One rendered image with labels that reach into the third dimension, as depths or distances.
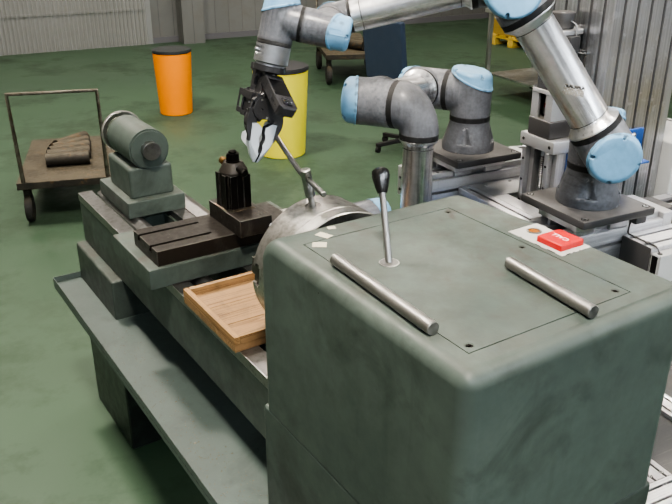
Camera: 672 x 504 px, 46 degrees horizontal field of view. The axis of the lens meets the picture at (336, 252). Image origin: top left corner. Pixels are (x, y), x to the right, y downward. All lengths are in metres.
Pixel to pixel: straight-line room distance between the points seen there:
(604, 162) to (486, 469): 0.82
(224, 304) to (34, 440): 1.35
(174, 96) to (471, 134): 5.33
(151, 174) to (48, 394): 1.15
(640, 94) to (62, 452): 2.26
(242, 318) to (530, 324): 0.93
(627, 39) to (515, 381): 1.21
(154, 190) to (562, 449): 1.78
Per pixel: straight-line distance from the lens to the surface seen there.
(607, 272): 1.41
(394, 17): 1.82
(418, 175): 1.93
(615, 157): 1.77
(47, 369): 3.60
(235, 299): 2.05
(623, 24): 2.13
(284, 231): 1.65
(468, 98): 2.28
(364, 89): 1.93
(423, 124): 1.89
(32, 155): 5.58
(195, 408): 2.26
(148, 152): 2.64
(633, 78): 2.19
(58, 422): 3.26
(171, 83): 7.38
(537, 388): 1.18
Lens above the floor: 1.83
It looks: 24 degrees down
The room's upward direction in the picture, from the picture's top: straight up
